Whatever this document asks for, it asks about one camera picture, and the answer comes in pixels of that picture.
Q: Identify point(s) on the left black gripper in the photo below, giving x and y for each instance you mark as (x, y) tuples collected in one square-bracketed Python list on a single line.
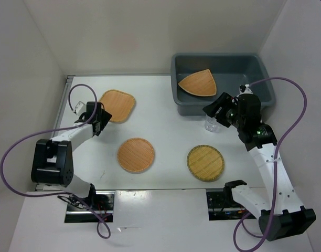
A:
[(106, 117)]

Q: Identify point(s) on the clear plastic cup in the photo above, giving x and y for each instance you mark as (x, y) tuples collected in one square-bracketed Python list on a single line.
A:
[(211, 124)]

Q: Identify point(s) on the grey plastic bin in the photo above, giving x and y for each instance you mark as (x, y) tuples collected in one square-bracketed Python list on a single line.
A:
[(229, 70)]

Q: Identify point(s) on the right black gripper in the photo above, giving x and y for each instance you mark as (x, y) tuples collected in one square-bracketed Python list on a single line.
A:
[(222, 100)]

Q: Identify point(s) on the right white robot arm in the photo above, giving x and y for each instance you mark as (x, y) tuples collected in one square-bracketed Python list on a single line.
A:
[(284, 215)]

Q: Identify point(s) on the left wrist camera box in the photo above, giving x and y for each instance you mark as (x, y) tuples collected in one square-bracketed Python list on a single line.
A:
[(80, 108)]

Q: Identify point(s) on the round yellow bamboo dish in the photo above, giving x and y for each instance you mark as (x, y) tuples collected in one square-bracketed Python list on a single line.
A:
[(205, 163)]

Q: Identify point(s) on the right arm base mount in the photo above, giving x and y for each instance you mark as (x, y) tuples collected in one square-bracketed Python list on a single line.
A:
[(220, 209)]

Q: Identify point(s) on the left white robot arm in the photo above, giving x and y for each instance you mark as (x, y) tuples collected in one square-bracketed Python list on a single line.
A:
[(62, 174)]

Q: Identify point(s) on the triangular woven dish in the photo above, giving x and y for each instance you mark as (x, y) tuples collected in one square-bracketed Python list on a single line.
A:
[(201, 84)]

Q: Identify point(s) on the rounded square woven dish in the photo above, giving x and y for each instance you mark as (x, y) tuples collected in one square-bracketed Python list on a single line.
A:
[(119, 104)]

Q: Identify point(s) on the round orange woven dish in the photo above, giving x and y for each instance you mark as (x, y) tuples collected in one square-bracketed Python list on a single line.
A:
[(135, 155)]

